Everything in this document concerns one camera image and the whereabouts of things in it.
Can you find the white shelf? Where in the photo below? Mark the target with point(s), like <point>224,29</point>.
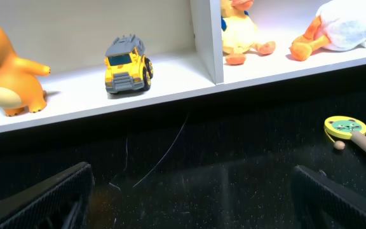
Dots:
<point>170,76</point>

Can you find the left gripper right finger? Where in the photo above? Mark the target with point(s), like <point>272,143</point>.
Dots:
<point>332,203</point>

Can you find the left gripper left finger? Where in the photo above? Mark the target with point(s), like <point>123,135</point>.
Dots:
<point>43,200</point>

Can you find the yellow plush duck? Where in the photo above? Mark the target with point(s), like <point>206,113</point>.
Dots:
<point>238,31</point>

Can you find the yellow rattle drum toy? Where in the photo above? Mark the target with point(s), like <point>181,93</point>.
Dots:
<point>345,127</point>

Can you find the grey and yellow toy truck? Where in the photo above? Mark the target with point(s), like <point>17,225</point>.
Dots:
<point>126,68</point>

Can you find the orange dinosaur figure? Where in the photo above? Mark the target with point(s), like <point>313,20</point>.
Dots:
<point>8,73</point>

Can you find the white plush duck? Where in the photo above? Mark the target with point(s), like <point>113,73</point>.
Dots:
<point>348,28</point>

